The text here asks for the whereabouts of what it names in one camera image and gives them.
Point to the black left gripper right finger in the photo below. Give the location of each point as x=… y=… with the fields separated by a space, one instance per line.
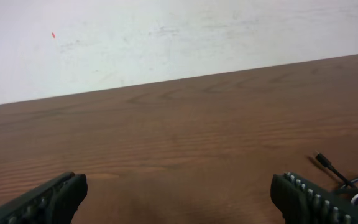
x=301 y=201

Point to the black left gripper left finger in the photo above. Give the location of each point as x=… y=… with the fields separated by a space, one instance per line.
x=55 y=201

